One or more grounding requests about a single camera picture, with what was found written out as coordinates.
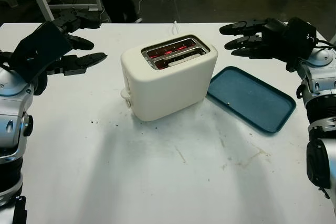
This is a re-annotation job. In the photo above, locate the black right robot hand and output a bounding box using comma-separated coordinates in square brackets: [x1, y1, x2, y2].
[219, 18, 287, 60]

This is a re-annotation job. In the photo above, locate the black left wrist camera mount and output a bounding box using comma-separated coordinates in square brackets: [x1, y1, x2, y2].
[10, 20, 74, 85]

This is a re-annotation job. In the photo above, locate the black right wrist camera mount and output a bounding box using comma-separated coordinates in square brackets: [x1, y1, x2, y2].
[282, 17, 317, 72]

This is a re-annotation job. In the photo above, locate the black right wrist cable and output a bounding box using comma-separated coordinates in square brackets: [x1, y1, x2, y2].
[314, 39, 336, 50]

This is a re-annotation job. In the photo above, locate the blue rectangular plastic tray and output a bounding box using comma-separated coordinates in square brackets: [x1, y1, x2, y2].
[206, 66, 297, 137]

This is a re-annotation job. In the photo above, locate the white toaster power cord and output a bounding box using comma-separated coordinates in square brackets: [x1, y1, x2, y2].
[171, 20, 181, 36]

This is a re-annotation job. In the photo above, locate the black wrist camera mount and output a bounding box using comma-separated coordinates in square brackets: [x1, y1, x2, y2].
[10, 20, 74, 85]
[282, 17, 317, 72]

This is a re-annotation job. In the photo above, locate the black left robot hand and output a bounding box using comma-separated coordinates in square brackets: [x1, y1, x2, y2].
[33, 10, 108, 95]

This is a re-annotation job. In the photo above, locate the cream white two-slot toaster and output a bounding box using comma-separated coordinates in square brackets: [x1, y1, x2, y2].
[120, 34, 219, 123]

